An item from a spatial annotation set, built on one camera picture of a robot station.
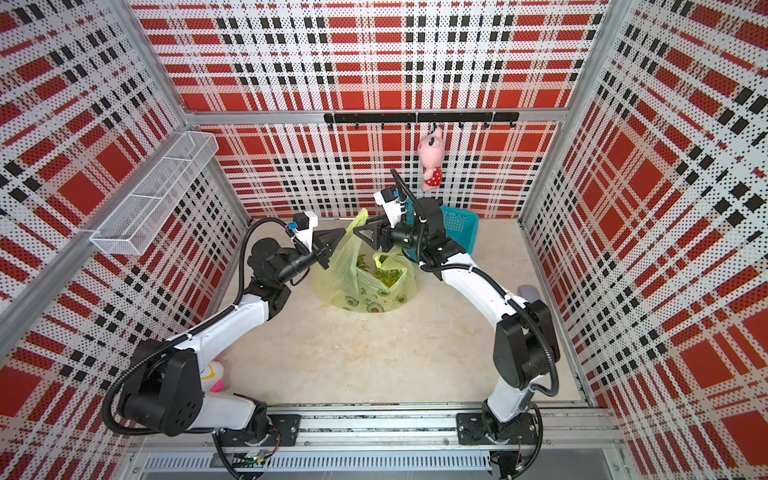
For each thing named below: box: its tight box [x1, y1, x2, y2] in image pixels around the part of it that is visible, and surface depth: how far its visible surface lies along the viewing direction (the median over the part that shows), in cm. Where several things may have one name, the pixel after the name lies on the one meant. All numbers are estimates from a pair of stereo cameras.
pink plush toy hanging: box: [418, 125, 445, 191], surface depth 95 cm
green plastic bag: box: [313, 208, 418, 313], surface depth 82 cm
